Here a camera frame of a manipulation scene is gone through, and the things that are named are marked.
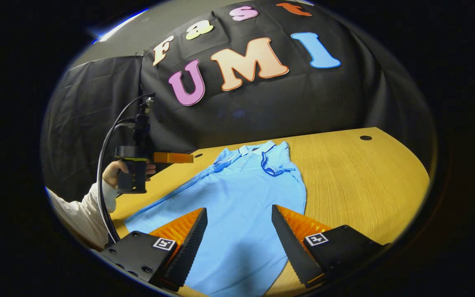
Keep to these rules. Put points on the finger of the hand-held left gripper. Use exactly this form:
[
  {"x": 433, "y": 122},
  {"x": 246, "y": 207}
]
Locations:
[{"x": 173, "y": 157}]

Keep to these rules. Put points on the light blue polo T-shirt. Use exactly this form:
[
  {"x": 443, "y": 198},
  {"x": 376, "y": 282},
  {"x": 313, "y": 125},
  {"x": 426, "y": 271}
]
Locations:
[{"x": 241, "y": 198}]

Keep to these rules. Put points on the black backdrop cloth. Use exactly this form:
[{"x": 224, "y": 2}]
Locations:
[{"x": 283, "y": 103}]

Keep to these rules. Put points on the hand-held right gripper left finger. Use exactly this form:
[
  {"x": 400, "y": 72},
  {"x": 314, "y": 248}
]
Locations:
[{"x": 189, "y": 245}]

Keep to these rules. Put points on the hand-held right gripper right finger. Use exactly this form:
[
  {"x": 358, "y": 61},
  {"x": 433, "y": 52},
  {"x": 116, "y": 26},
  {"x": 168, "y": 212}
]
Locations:
[{"x": 290, "y": 247}]

